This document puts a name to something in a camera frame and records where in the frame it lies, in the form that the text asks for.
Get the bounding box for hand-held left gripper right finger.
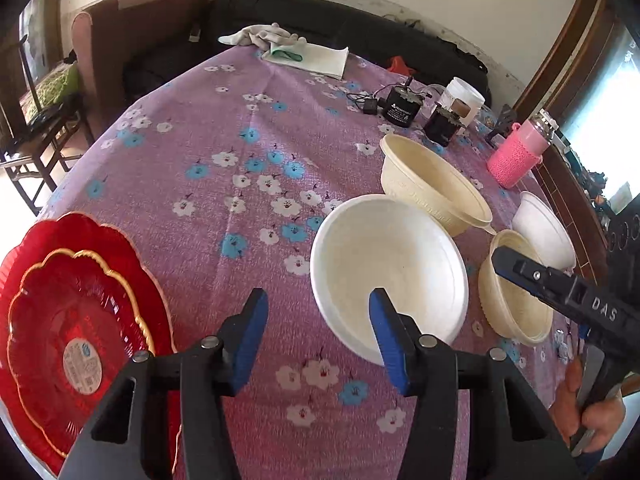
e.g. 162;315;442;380
368;287;583;480

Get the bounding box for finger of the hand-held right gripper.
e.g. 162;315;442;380
490;246;588;321

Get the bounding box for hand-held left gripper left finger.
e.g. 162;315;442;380
59;287;270;480

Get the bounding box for small ribbed cream bowl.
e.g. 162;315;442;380
477;229;555;346

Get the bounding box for small white bowl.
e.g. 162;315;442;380
511;191;577;273

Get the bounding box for large white bowl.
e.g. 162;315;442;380
310;194;470;366

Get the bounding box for large cream bowl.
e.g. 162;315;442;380
379;133;497;239

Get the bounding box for large red plate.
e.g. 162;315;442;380
0;211;176;478

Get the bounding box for gold-rimmed red plate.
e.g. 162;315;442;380
7;248;157;460

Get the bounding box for person's right hand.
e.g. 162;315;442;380
549;355;627;456

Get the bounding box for pink bottle with knitted sleeve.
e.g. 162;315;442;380
487;114;558;190

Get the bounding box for dark jar with red label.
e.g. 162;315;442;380
425;102;473;148

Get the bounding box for white plastic jar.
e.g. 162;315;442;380
442;76;486;128

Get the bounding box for black power adapter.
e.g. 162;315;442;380
382;85;423;128

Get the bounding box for pink floral tablecloth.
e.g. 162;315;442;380
30;45;601;480

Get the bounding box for white cloth and paper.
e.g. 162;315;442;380
262;42;351;81

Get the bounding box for dark wooden chair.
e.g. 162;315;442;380
0;35;96;213

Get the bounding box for white gloves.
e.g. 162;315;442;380
218;24;307;52

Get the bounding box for green chair cushion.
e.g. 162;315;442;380
37;62;81;111

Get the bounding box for black sofa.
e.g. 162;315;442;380
124;0;491;108

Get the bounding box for brown armchair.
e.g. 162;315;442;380
70;0;213;128

